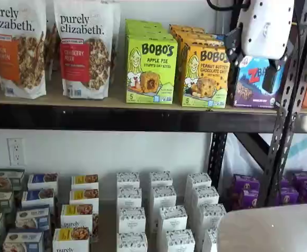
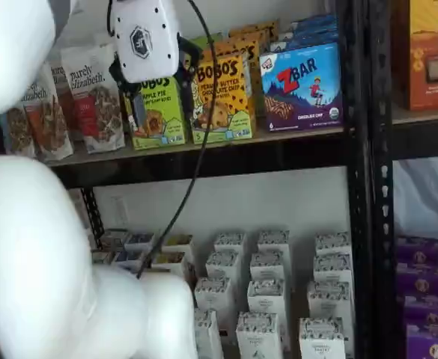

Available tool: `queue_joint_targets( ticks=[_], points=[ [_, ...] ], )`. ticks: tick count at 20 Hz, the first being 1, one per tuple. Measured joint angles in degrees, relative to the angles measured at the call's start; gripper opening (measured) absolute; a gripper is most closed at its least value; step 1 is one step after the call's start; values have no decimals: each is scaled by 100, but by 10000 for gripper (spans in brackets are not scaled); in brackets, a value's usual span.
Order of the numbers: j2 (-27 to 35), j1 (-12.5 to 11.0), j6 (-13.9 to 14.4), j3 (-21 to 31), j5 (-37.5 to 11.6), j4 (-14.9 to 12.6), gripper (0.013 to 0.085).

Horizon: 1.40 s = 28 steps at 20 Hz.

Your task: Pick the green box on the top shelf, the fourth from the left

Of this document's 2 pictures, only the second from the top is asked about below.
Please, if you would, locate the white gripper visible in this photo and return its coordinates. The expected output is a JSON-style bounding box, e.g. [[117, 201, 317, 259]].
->
[[109, 0, 205, 130]]

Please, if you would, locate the green Bobo's apple pie box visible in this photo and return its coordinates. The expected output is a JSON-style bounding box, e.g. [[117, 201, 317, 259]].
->
[[192, 32, 224, 61], [123, 76, 187, 151]]

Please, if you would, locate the red white granola cereal box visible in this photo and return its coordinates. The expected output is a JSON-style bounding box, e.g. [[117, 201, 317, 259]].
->
[[60, 43, 127, 155]]

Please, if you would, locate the yellow Bobo's peanut butter box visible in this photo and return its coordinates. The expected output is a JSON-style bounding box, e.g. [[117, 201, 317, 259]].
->
[[228, 19, 280, 35], [228, 28, 278, 48], [203, 40, 261, 124], [190, 55, 258, 145]]

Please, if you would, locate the black metal shelf rack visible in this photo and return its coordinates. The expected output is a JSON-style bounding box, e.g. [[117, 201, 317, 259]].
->
[[49, 0, 371, 359]]

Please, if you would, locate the blue Zbar snack box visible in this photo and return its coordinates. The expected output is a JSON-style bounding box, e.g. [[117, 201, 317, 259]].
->
[[278, 22, 338, 39], [270, 31, 339, 52], [288, 13, 336, 28], [259, 42, 344, 132]]

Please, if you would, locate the beige snack shelf board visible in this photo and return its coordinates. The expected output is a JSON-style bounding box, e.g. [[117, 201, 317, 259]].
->
[[46, 126, 345, 168]]

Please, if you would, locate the blue cereal box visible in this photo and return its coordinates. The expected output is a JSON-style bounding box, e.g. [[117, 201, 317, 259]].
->
[[113, 249, 146, 271], [124, 232, 156, 253]]

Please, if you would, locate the green cereal box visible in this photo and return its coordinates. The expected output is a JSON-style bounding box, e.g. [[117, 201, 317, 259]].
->
[[90, 249, 115, 266], [101, 228, 130, 251]]

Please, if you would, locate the yellow cereal box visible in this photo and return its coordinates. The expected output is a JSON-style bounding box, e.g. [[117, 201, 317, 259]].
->
[[161, 234, 195, 263], [151, 251, 197, 292]]

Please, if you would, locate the black neighbouring shelf rack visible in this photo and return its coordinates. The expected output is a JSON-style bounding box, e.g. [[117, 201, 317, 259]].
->
[[368, 0, 438, 359]]

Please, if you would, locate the orange snack box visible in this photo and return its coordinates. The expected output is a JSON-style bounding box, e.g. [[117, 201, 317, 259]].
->
[[392, 0, 438, 111]]

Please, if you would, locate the beige neighbouring shelf board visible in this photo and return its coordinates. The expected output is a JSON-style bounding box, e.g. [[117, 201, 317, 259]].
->
[[392, 105, 438, 125]]

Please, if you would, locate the purple snack box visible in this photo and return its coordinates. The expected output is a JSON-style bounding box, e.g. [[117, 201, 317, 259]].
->
[[395, 234, 438, 267], [403, 294, 438, 331], [395, 261, 438, 297], [405, 324, 438, 359]]

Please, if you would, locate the purely elizabeth granola bag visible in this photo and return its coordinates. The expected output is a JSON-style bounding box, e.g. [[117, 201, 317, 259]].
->
[[49, 61, 78, 141]]

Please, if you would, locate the orange label granola bag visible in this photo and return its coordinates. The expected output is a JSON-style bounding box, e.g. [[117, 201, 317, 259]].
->
[[22, 62, 74, 162]]

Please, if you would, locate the blue label granola bag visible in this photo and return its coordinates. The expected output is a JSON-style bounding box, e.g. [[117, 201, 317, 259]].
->
[[0, 106, 37, 159]]

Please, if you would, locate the white organic pantry carton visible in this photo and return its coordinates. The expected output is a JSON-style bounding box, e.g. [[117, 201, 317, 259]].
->
[[257, 230, 291, 259], [314, 231, 352, 259], [307, 280, 353, 322], [299, 316, 346, 359], [312, 251, 354, 285], [246, 278, 288, 319], [194, 276, 235, 326], [249, 250, 286, 283], [192, 308, 225, 359], [214, 232, 248, 259], [205, 250, 241, 285], [235, 311, 284, 359]]

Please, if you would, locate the white patterned cartons group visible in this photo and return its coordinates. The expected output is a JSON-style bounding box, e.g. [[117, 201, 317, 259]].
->
[[91, 224, 355, 359]]

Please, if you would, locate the white plastic sheet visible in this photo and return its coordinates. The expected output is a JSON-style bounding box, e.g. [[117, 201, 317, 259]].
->
[[392, 156, 438, 241]]

